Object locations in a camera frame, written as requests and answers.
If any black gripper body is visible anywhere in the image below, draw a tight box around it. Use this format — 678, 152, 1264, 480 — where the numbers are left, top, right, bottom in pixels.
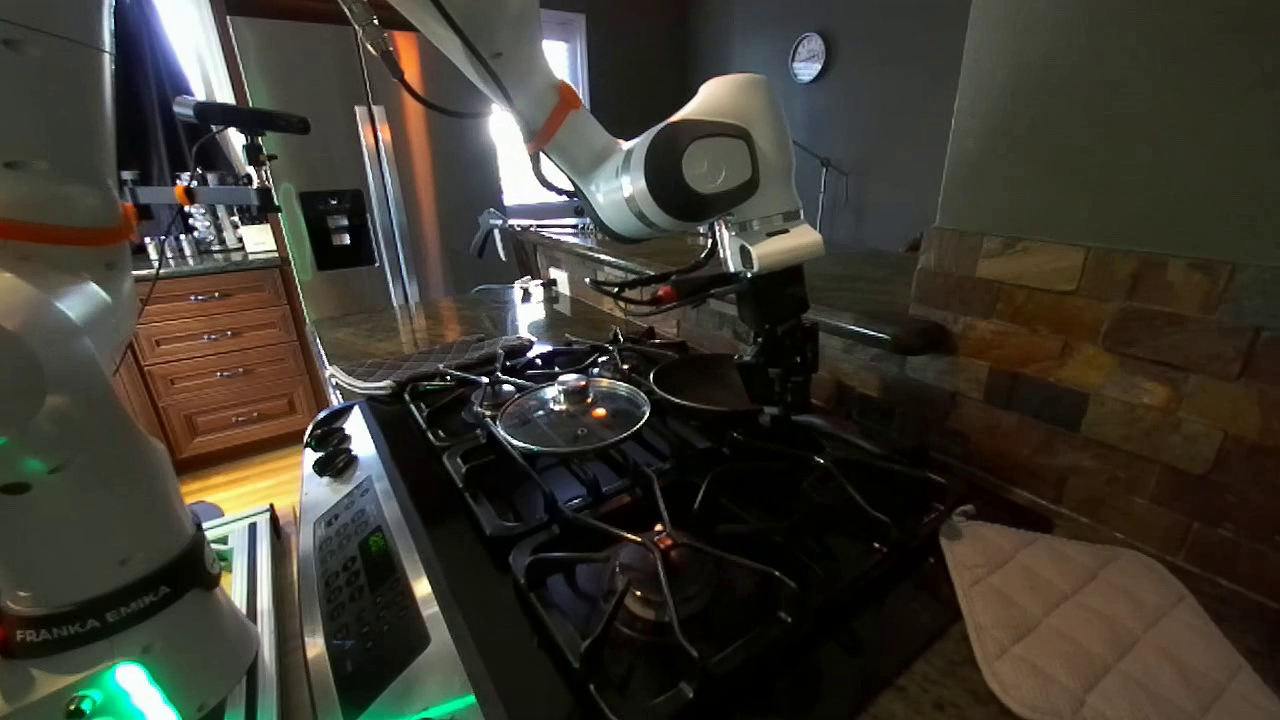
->
731, 260, 823, 352

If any glass lid with steel knob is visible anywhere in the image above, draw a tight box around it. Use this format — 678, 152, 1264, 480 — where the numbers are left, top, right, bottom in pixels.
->
468, 370, 661, 460

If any black gas stove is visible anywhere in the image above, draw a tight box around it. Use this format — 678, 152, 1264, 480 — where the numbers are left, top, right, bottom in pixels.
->
291, 327, 983, 720

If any black stove knob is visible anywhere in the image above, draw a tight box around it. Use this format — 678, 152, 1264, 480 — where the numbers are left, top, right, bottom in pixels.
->
299, 399, 361, 451
310, 439, 365, 486

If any silver desk lamp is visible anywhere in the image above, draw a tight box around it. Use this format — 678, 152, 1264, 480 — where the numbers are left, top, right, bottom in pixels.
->
795, 137, 853, 247

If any stainless steel fridge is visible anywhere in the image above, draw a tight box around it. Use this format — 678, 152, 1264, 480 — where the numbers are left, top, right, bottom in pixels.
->
224, 12, 524, 332

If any quilted beige pot holder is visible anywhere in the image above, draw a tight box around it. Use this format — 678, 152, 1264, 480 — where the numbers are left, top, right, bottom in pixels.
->
936, 508, 1280, 720

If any wooden drawer cabinet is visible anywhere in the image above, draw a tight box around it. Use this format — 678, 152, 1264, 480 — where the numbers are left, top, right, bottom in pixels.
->
109, 258, 334, 468

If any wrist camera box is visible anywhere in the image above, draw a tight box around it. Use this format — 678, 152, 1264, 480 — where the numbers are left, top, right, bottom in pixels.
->
738, 220, 831, 279

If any round wall clock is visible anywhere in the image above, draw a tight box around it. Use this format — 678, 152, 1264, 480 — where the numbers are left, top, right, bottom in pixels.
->
783, 29, 831, 87

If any black stereo camera bar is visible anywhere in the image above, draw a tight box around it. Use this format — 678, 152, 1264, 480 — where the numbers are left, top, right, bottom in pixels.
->
168, 91, 315, 140

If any camera mount arm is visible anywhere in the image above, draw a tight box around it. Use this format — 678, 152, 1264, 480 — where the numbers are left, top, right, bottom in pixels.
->
109, 133, 274, 260

